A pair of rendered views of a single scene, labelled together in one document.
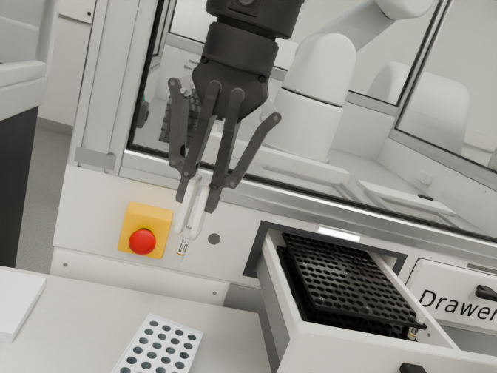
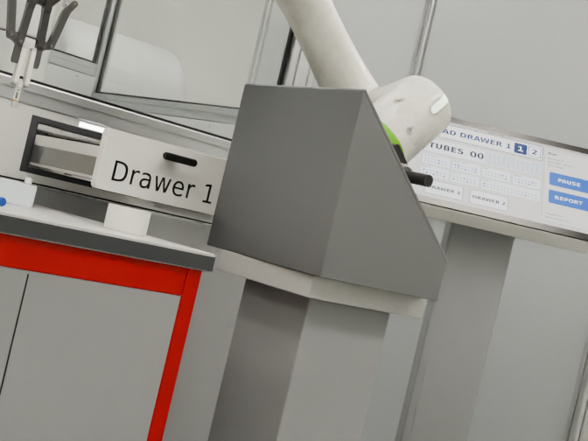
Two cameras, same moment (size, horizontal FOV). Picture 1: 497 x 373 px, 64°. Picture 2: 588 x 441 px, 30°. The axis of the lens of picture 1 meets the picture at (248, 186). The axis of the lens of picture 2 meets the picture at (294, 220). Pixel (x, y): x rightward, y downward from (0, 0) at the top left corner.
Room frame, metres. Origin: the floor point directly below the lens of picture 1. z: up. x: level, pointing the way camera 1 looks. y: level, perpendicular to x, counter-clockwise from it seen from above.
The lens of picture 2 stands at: (-1.50, 0.55, 0.82)
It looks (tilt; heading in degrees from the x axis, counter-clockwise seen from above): 1 degrees up; 330
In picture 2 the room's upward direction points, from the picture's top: 13 degrees clockwise
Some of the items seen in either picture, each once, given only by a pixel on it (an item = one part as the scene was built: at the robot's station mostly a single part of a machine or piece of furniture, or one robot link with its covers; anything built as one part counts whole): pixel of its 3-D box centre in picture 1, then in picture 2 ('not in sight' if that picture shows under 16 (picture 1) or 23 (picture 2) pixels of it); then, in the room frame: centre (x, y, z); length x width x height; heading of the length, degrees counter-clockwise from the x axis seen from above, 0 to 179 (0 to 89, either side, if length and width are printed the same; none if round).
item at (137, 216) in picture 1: (145, 231); not in sight; (0.58, 0.14, 0.88); 0.07 x 0.05 x 0.07; 103
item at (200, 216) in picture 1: (202, 209); (29, 67); (0.44, 0.04, 1.00); 0.03 x 0.01 x 0.07; 176
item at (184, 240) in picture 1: (183, 244); (17, 94); (0.44, 0.05, 0.95); 0.01 x 0.01 x 0.05
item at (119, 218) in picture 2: not in sight; (127, 220); (0.18, -0.10, 0.78); 0.07 x 0.07 x 0.04
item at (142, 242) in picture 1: (143, 240); not in sight; (0.54, 0.13, 0.88); 0.04 x 0.03 x 0.04; 103
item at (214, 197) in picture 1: (222, 194); (42, 55); (0.43, 0.03, 1.02); 0.03 x 0.01 x 0.05; 86
